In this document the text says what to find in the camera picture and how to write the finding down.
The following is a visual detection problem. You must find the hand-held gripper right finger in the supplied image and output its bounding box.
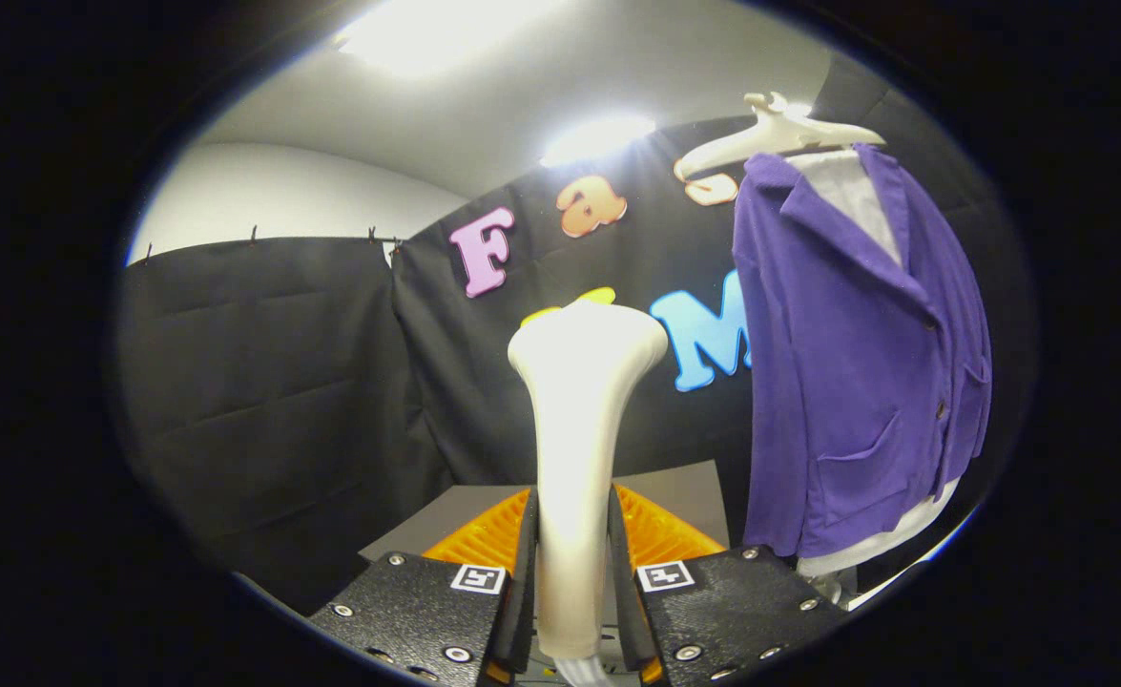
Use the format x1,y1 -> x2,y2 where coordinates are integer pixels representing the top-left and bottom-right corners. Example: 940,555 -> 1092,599
608,484 -> 847,687

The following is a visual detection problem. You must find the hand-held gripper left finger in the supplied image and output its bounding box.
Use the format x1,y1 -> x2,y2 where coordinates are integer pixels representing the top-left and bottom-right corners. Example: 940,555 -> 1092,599
307,487 -> 540,687

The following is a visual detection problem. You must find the white garment steamer head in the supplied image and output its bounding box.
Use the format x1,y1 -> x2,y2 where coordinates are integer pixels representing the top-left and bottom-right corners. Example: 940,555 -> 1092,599
508,301 -> 671,661

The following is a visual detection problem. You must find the purple jacket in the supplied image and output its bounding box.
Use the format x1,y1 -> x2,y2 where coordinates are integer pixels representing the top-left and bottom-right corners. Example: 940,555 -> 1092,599
732,143 -> 993,559

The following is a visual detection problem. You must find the white clothes hanger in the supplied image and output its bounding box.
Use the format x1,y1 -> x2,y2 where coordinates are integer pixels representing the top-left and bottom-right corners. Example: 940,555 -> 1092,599
673,92 -> 887,182

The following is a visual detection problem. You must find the black backdrop cloth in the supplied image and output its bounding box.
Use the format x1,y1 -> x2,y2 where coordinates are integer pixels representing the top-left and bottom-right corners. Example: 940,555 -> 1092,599
116,52 -> 1038,616

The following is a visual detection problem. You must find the long ceiling light panel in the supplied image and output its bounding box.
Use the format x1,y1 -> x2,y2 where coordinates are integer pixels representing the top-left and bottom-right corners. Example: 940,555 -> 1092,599
541,114 -> 658,169

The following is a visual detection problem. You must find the white mannequin torso form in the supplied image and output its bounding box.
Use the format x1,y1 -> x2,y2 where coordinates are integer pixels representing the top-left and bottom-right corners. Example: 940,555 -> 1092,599
787,148 -> 962,579

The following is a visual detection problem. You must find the large ceiling light panel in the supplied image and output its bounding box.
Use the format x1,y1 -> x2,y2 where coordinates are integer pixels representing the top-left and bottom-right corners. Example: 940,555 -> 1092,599
336,0 -> 563,79

